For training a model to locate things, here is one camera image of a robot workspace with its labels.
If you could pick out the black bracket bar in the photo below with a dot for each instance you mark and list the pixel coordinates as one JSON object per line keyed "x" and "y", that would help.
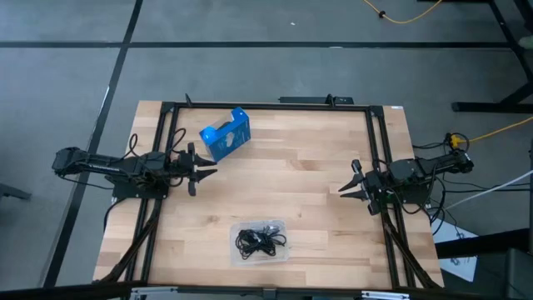
{"x": 308, "y": 100}

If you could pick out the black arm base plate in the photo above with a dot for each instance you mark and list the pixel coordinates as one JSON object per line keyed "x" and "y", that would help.
{"x": 137, "y": 192}
{"x": 412, "y": 196}

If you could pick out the clear plastic container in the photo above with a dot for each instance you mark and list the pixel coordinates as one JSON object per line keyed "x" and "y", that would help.
{"x": 258, "y": 261}

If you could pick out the black aluminium table frame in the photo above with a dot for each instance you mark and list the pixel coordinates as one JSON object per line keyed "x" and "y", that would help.
{"x": 270, "y": 106}

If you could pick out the silver metal bracket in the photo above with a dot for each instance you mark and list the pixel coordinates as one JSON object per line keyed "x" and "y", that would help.
{"x": 385, "y": 295}
{"x": 154, "y": 291}

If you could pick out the black desk leg stand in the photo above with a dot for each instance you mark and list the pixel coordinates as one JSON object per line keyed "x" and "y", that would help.
{"x": 495, "y": 106}

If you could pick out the black floor beam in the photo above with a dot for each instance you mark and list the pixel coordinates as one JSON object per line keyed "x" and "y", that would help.
{"x": 479, "y": 246}

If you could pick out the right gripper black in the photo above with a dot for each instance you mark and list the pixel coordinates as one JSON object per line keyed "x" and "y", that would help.
{"x": 377, "y": 185}

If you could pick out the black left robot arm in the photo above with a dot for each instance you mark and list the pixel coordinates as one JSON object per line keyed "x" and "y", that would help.
{"x": 104, "y": 166}

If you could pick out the grey floor object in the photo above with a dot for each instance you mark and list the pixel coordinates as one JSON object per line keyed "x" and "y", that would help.
{"x": 12, "y": 191}

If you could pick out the blue cardboard box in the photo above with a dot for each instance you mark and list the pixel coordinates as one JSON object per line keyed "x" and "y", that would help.
{"x": 229, "y": 139}

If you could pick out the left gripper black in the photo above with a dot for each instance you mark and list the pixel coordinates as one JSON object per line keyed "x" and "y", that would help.
{"x": 181, "y": 164}

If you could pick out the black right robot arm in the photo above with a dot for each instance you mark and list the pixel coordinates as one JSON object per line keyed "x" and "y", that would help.
{"x": 437, "y": 164}

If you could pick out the pale green object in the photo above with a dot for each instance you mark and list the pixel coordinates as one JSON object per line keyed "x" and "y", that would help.
{"x": 525, "y": 42}

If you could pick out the black rig crossbar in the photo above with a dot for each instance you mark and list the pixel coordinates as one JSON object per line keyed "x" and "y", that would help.
{"x": 62, "y": 291}

